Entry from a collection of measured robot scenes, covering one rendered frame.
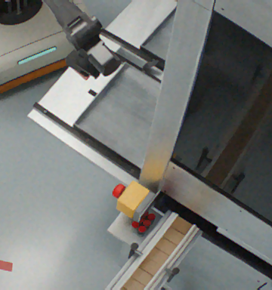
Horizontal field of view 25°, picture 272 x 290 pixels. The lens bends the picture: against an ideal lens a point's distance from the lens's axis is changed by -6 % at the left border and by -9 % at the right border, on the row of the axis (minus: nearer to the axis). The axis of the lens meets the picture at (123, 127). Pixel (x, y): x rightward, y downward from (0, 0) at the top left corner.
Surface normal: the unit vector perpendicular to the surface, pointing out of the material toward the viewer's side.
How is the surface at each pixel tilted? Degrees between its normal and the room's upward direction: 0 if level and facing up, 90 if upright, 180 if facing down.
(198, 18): 90
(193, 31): 90
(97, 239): 0
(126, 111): 0
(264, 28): 90
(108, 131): 0
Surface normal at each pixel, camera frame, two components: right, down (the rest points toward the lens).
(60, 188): 0.07, -0.45
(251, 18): -0.57, 0.72
